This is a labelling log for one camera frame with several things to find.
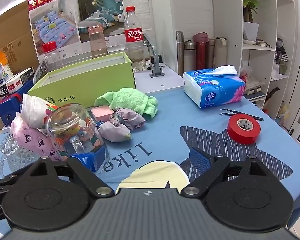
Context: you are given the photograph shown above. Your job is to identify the pink printed tissue pack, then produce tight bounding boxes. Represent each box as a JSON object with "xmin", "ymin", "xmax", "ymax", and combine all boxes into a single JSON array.
[{"xmin": 10, "ymin": 112, "xmax": 62, "ymax": 161}]

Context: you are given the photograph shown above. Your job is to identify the white cloth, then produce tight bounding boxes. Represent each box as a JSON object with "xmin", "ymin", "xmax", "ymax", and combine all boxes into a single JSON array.
[{"xmin": 20, "ymin": 94, "xmax": 58, "ymax": 128}]

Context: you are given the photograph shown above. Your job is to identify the clear glass mug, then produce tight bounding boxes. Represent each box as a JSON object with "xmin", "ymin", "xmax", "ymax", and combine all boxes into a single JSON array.
[{"xmin": 46, "ymin": 103, "xmax": 109, "ymax": 174}]

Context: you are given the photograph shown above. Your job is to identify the grey purple cloth bundle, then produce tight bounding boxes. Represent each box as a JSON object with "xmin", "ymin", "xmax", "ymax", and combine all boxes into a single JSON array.
[{"xmin": 98, "ymin": 107, "xmax": 146, "ymax": 142}]

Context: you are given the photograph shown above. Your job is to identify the pink sponge block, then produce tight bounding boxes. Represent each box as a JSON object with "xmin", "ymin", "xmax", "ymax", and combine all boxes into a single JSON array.
[{"xmin": 91, "ymin": 106, "xmax": 114, "ymax": 122}]

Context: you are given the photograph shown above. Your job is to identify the blue printed table mat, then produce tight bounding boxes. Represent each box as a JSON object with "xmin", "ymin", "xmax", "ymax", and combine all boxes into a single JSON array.
[{"xmin": 0, "ymin": 87, "xmax": 300, "ymax": 240}]

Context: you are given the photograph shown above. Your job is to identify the red tape roll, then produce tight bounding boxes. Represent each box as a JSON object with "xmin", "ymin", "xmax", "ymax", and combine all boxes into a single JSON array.
[{"xmin": 227, "ymin": 114, "xmax": 261, "ymax": 145}]

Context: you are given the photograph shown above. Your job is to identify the black tweezers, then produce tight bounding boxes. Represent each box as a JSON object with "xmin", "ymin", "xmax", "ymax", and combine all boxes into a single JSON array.
[{"xmin": 219, "ymin": 108, "xmax": 264, "ymax": 121}]

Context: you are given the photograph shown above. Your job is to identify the green towel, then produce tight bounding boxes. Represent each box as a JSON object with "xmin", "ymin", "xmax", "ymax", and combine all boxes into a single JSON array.
[{"xmin": 94, "ymin": 88, "xmax": 158, "ymax": 118}]

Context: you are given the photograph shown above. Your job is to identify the green cardboard box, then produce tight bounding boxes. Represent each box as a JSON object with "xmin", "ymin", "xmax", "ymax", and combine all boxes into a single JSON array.
[{"xmin": 28, "ymin": 52, "xmax": 135, "ymax": 107}]

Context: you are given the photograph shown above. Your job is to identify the crystal glass dish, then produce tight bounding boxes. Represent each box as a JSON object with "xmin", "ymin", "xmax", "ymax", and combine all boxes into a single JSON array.
[{"xmin": 0, "ymin": 134, "xmax": 39, "ymax": 178}]

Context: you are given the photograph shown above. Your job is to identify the blue tissue pack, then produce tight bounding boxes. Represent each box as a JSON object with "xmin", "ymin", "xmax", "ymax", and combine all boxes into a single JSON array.
[{"xmin": 183, "ymin": 66, "xmax": 245, "ymax": 108}]

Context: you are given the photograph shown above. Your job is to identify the blue machine box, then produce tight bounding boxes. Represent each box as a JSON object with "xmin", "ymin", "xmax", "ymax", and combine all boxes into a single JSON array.
[{"xmin": 0, "ymin": 80, "xmax": 33, "ymax": 127}]

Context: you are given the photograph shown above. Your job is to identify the metal lever stand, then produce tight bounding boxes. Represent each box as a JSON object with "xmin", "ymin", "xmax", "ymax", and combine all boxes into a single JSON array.
[{"xmin": 143, "ymin": 33, "xmax": 165, "ymax": 77}]

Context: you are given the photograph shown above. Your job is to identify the black white pen box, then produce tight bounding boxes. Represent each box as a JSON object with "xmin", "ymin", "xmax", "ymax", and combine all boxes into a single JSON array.
[{"xmin": 0, "ymin": 68, "xmax": 34, "ymax": 98}]

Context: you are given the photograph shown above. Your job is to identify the red cap clear jar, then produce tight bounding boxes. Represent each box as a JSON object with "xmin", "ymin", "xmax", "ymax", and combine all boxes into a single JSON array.
[{"xmin": 42, "ymin": 41, "xmax": 63, "ymax": 72}]

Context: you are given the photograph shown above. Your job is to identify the pink clear bottle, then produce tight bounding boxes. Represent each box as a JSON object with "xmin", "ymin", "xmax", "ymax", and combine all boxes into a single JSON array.
[{"xmin": 88, "ymin": 25, "xmax": 108, "ymax": 58}]

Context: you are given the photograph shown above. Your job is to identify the red thermos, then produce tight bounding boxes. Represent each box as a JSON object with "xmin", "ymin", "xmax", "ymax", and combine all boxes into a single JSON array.
[{"xmin": 193, "ymin": 32, "xmax": 209, "ymax": 70}]

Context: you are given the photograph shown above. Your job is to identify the steel thermos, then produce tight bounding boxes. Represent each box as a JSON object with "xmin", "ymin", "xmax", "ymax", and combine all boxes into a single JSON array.
[{"xmin": 176, "ymin": 30, "xmax": 184, "ymax": 76}]

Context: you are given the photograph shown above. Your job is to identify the cola bottle red label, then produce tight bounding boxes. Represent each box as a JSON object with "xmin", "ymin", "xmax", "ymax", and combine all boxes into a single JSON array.
[{"xmin": 124, "ymin": 6, "xmax": 146, "ymax": 72}]

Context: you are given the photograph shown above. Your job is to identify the white shelf unit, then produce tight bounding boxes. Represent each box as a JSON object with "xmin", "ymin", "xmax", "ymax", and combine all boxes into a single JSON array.
[{"xmin": 213, "ymin": 0, "xmax": 296, "ymax": 119}]

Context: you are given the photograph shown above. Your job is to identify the bedding poster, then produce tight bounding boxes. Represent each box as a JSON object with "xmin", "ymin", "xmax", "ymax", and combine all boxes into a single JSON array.
[{"xmin": 28, "ymin": 0, "xmax": 126, "ymax": 57}]

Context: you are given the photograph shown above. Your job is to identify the potted plant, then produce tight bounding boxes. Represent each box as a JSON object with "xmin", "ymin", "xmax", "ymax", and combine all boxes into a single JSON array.
[{"xmin": 242, "ymin": 0, "xmax": 259, "ymax": 42}]

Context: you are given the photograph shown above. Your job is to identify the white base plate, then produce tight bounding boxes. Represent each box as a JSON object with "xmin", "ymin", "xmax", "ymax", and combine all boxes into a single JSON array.
[{"xmin": 134, "ymin": 64, "xmax": 183, "ymax": 94}]

